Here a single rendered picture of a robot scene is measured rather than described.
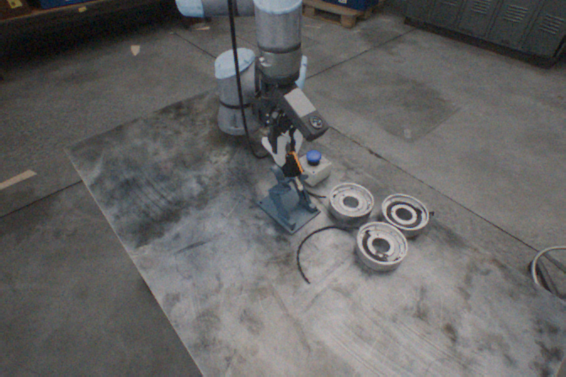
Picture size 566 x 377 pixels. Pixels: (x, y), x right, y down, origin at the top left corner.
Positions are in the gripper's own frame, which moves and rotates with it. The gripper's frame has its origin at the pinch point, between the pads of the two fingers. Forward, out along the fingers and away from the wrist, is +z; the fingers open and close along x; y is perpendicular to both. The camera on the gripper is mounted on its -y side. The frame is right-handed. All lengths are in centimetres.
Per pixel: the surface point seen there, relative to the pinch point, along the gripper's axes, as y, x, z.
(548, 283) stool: -63, -95, 89
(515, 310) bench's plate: -48, -15, 18
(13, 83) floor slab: 316, 34, 87
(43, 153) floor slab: 195, 41, 91
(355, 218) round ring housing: -14.2, -7.6, 13.6
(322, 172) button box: 1.3, -13.2, 13.3
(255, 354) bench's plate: -19.6, 26.8, 17.2
